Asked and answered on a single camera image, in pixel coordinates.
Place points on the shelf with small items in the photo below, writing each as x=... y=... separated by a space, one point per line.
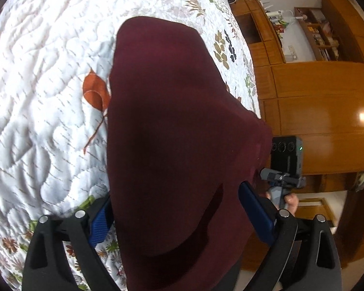
x=321 y=38

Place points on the person's right hand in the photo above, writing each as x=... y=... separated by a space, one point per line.
x=291 y=203

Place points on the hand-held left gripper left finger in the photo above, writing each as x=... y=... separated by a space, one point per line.
x=100 y=222

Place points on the orange wooden cabinet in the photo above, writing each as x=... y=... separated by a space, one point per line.
x=315 y=97

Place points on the white floral quilted bedspread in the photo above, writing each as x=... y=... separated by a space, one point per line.
x=48 y=66

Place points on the maroon pants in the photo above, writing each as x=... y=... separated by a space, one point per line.
x=170 y=127

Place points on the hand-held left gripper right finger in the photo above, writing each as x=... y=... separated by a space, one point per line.
x=254 y=207

